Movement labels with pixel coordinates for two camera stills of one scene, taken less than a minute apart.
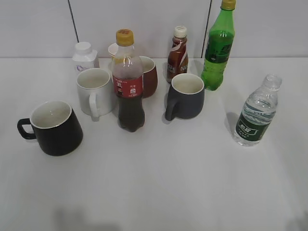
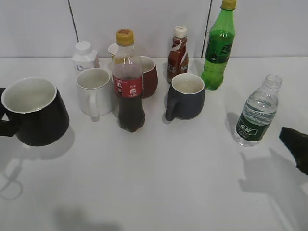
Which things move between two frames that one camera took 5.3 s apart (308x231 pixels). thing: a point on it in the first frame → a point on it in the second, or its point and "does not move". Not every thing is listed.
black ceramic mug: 56,126 → 39,116
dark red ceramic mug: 150,78 does not move
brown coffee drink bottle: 178,62 does not move
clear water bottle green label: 258,112 does not move
